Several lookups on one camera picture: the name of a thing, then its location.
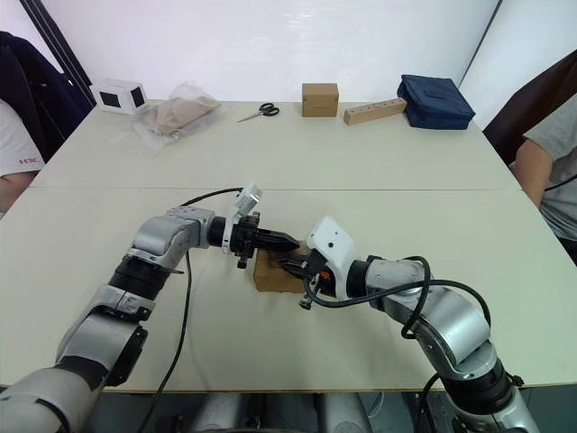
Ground closed small cardboard box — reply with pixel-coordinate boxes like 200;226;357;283
301;82;340;118

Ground wooden block with holes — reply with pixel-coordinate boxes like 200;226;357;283
343;97;408;126

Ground black metal frame pole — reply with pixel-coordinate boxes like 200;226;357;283
25;0;98;109

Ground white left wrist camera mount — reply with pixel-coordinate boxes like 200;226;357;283
224;181;263;256

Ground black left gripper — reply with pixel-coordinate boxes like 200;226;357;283
232;210;299;272

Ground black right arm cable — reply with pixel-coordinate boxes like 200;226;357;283
310;255;492;339

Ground person in grey shirt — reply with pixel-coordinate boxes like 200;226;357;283
515;95;577;267

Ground black handled scissors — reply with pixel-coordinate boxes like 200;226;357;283
236;102;281;124

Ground dark brown chair back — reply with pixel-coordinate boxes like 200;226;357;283
481;56;577;166

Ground grey rounded shape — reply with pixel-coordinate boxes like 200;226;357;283
315;392;373;433
192;392;271;433

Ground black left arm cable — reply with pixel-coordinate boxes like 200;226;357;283
137;187;247;433

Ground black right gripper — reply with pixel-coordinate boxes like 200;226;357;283
278;251;337;312

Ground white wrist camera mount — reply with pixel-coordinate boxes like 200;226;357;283
304;215;357;299
224;181;263;256

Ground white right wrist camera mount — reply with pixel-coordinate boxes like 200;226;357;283
304;215;357;299

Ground clear bag of flat cardboard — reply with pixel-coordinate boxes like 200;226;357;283
132;80;223;157

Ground navy blue fabric bag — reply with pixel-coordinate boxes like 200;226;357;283
397;74;477;133

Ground white cube with black squares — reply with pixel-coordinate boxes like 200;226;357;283
91;78;146;116

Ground person in white shirt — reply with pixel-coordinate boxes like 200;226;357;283
0;97;46;214

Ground small cardboard box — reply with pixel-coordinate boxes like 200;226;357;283
252;245;312;295
301;82;340;118

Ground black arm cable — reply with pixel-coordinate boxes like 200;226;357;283
137;187;247;433
310;255;492;339

